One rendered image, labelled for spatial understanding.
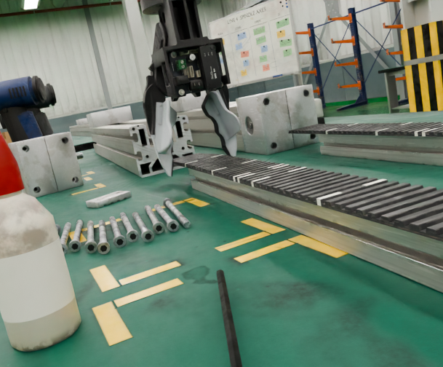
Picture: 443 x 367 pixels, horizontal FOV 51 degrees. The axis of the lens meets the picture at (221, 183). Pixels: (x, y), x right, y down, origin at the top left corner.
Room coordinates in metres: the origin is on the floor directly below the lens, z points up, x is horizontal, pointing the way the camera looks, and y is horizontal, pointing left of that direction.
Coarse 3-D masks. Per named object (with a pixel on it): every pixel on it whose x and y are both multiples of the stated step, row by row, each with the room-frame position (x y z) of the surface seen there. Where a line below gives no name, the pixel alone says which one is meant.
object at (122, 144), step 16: (96, 128) 1.29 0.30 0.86; (112, 128) 0.96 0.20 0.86; (128, 128) 0.77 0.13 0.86; (144, 128) 0.77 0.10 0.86; (176, 128) 0.82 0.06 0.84; (96, 144) 1.44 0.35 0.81; (112, 144) 1.02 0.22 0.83; (128, 144) 0.80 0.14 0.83; (144, 144) 0.79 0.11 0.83; (176, 144) 0.78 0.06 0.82; (112, 160) 1.09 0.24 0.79; (128, 160) 0.84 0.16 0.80; (144, 160) 0.76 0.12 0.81; (144, 176) 0.76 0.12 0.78
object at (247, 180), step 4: (280, 168) 0.40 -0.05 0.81; (284, 168) 0.40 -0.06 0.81; (288, 168) 0.40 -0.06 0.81; (292, 168) 0.39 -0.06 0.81; (296, 168) 0.39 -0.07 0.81; (268, 172) 0.40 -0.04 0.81; (272, 172) 0.40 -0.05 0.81; (276, 172) 0.39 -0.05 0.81; (280, 172) 0.39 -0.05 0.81; (252, 176) 0.39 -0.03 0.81; (256, 176) 0.39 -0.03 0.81; (260, 176) 0.38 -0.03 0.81; (264, 176) 0.38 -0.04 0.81; (244, 180) 0.39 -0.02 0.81; (248, 180) 0.38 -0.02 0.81; (252, 180) 0.38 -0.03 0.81; (248, 184) 0.38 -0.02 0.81
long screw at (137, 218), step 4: (136, 212) 0.47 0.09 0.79; (136, 216) 0.45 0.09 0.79; (136, 220) 0.44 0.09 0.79; (140, 220) 0.43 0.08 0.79; (140, 224) 0.41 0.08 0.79; (144, 224) 0.41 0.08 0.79; (140, 228) 0.40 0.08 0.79; (144, 228) 0.39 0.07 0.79; (144, 232) 0.38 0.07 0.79; (148, 232) 0.38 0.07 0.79; (152, 232) 0.38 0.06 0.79; (144, 236) 0.37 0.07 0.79; (148, 236) 0.38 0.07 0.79; (152, 236) 0.38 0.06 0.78; (144, 240) 0.37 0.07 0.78; (148, 240) 0.38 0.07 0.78
